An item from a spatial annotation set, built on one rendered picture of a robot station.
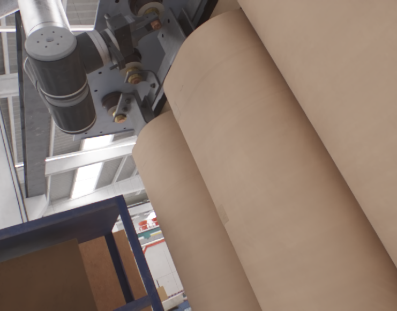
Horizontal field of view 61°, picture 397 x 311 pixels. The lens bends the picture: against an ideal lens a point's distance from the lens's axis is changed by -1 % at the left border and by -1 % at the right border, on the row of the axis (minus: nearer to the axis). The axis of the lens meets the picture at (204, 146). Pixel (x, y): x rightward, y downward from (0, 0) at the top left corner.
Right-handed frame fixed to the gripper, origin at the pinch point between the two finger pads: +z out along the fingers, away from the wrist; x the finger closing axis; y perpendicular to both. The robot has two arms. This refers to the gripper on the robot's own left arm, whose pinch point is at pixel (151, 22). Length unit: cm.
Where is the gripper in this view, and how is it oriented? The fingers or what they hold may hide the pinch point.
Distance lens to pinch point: 113.1
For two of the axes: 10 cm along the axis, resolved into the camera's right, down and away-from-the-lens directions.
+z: 8.1, -5.1, 2.9
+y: -5.8, -7.7, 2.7
